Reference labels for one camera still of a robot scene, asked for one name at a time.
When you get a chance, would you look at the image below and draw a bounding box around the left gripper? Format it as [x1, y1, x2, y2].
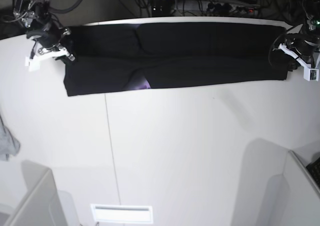
[278, 33, 320, 72]

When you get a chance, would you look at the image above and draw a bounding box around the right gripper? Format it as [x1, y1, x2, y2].
[26, 19, 76, 64]

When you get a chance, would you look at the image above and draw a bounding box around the black T-shirt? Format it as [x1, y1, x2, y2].
[63, 22, 288, 97]

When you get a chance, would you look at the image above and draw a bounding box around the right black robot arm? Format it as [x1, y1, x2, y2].
[12, 0, 83, 69]

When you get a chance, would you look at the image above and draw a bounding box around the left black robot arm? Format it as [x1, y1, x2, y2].
[278, 0, 320, 75]

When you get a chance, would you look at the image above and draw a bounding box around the white power strip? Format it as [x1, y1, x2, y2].
[206, 2, 261, 15]

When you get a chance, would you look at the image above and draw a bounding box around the black keyboard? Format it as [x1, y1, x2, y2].
[306, 158, 320, 187]

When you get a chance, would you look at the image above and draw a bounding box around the grey cloth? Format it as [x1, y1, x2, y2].
[0, 118, 21, 161]

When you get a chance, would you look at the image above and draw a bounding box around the white right partition panel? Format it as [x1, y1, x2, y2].
[267, 151, 320, 226]

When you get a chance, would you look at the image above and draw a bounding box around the white partition panel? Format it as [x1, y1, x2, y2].
[267, 151, 320, 226]
[0, 160, 80, 226]

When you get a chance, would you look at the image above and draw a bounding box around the white left partition panel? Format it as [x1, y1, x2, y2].
[0, 160, 80, 226]

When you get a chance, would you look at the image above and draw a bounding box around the white table slot plate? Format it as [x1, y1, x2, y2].
[90, 204, 154, 224]

